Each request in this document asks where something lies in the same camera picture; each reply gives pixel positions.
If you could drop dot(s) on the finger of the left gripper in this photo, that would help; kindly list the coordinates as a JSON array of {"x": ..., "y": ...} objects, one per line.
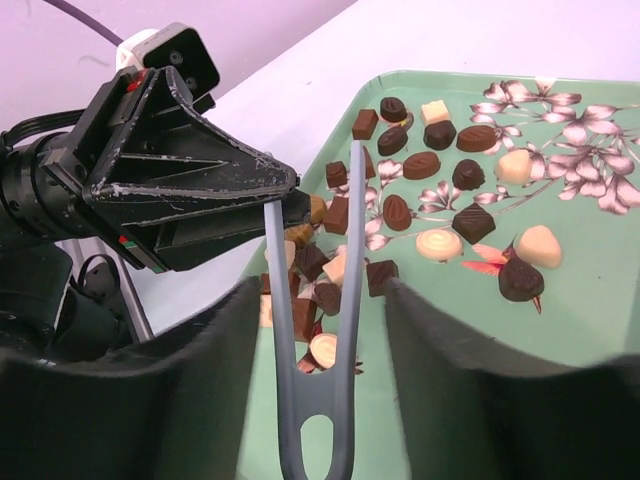
[
  {"x": 178, "y": 229},
  {"x": 167, "y": 151}
]

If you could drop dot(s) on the green floral tray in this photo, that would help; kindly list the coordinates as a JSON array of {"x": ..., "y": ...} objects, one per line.
[{"x": 412, "y": 150}]

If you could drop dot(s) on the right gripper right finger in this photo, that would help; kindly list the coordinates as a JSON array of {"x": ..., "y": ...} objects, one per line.
[{"x": 475, "y": 408}]

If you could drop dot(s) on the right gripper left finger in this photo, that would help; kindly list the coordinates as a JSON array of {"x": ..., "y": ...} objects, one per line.
[{"x": 169, "y": 408}]

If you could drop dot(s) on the dark square chocolate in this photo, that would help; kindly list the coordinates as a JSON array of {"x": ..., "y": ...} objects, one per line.
[{"x": 473, "y": 223}]

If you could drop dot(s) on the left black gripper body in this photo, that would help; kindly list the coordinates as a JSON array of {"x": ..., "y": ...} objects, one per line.
[{"x": 88, "y": 173}]

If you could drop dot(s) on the dark heart chocolate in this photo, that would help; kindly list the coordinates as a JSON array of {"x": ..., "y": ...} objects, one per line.
[{"x": 519, "y": 281}]

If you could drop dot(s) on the white swirl oval chocolate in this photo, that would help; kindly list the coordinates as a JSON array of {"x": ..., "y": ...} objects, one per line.
[{"x": 323, "y": 348}]

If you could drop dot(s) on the white heart chocolate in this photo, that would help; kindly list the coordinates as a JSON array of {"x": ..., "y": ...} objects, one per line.
[{"x": 539, "y": 246}]

